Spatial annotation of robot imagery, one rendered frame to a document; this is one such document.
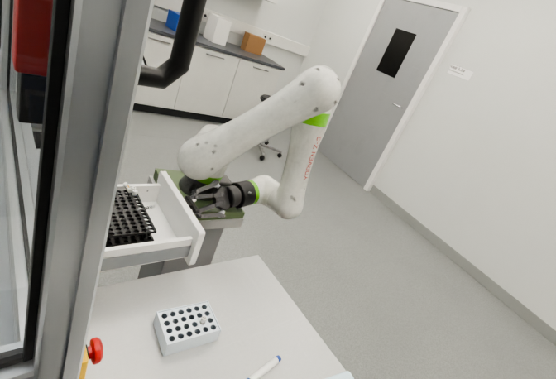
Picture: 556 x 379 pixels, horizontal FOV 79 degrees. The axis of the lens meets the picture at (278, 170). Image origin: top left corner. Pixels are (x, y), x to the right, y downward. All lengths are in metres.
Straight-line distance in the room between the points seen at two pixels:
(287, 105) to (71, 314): 0.69
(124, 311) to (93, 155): 0.65
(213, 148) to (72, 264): 0.69
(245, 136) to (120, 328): 0.54
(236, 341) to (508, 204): 3.05
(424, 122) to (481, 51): 0.82
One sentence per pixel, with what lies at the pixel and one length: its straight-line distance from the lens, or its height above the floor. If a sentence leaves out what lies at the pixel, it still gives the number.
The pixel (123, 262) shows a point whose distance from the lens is 0.85.
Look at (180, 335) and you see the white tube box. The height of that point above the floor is 0.79.
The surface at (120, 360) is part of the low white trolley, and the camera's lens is 0.82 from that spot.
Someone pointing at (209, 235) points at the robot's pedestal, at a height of 0.66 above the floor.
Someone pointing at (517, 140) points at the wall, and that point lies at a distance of 3.61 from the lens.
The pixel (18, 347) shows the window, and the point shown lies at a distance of 0.41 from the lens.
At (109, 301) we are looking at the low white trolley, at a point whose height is 0.76.
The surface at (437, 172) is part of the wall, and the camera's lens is 3.85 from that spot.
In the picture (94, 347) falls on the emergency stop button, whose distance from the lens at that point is 0.67.
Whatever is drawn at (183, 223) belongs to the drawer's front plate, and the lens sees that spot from 0.93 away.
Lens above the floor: 1.44
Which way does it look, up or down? 23 degrees down
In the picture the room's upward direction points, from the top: 23 degrees clockwise
